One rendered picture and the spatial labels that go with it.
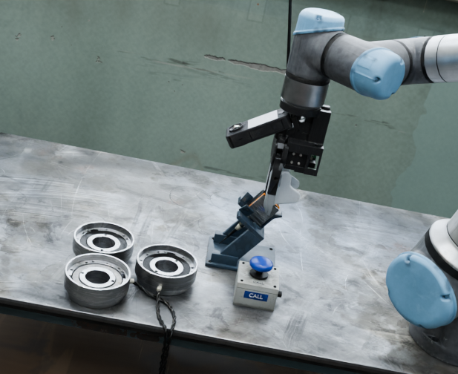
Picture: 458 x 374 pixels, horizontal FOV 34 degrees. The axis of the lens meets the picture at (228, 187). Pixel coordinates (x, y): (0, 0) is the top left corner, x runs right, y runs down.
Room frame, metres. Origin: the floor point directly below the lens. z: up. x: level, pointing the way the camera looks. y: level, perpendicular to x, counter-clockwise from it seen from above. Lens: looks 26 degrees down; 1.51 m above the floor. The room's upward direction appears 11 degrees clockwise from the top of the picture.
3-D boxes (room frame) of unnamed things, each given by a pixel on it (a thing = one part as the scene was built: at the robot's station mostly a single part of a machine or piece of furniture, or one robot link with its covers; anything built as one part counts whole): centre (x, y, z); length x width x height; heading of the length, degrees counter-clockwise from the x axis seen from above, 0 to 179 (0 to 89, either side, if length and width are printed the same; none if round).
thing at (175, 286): (1.07, 0.08, 0.82); 0.10 x 0.10 x 0.04
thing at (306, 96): (1.20, -0.09, 1.14); 0.08 x 0.08 x 0.05
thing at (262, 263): (1.08, -0.08, 0.85); 0.04 x 0.04 x 0.05
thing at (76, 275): (1.00, 0.18, 0.82); 0.08 x 0.08 x 0.02
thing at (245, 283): (1.08, -0.09, 0.82); 0.08 x 0.07 x 0.05; 91
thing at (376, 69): (1.14, -0.18, 1.22); 0.11 x 0.11 x 0.08; 48
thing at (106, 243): (1.11, 0.19, 0.82); 0.10 x 0.10 x 0.04
